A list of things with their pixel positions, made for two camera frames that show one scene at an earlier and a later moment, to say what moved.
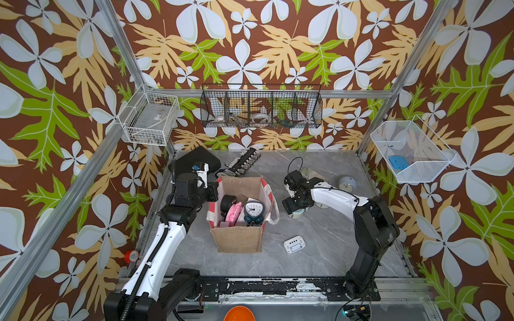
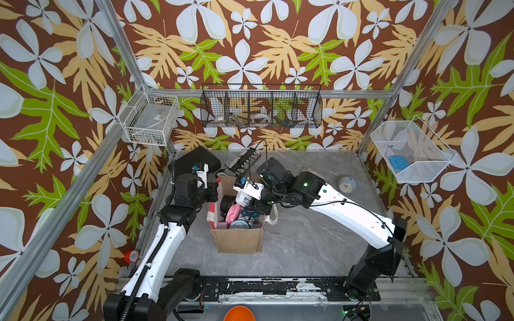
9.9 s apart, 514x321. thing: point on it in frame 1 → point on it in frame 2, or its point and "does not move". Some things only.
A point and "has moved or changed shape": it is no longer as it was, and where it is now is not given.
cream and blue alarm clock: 297,214 → 241,223
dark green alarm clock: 253,212 has moved or changed shape
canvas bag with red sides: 241,239 does not move
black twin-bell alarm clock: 227,200 does not move
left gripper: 211,188 does not move
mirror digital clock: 307,173 does not move
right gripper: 288,206 → 255,204
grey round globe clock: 348,184 does not move
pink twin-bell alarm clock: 233,212 does not move
